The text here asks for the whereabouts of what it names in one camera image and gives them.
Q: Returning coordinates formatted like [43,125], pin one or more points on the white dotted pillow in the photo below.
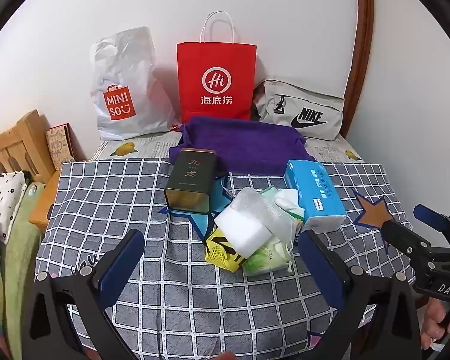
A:
[3,195]

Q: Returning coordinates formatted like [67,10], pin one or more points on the blue tissue pack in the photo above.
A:
[315,195]

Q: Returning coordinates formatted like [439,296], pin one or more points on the dark green packet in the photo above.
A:
[295,218]

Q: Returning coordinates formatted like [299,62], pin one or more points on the frosted transparent pouch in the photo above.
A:
[262,206]

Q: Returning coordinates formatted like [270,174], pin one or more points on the green blanket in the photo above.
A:
[18,270]

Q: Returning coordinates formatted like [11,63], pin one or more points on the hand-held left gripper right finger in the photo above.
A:
[318,266]

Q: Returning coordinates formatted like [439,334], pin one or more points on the dark green tin box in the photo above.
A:
[189,180]

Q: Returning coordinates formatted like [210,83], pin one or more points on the grey checked tablecloth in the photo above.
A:
[135,195]

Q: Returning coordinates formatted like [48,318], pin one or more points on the person's right hand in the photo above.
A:
[435,322]

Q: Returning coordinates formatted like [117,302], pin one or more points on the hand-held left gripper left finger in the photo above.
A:
[123,266]

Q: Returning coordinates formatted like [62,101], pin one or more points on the yellow mesh bag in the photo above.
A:
[219,255]

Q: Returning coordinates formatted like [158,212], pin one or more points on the red paper bag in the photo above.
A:
[217,60]

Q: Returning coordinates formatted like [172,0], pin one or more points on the wooden door frame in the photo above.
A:
[363,26]

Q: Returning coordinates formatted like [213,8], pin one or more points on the brown patterned box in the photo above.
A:
[60,146]

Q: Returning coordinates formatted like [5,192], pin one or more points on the white plastic shopping bag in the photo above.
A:
[123,75]

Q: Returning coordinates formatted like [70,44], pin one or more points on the grey belt bag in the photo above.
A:
[303,101]

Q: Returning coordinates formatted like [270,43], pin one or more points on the light green wipes pack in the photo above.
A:
[266,258]

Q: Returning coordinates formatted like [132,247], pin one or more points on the mint green cloth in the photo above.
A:
[270,193]

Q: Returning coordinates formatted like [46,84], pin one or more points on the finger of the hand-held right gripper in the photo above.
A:
[405,242]
[429,215]

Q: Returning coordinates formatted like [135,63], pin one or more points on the purple towel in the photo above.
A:
[247,142]

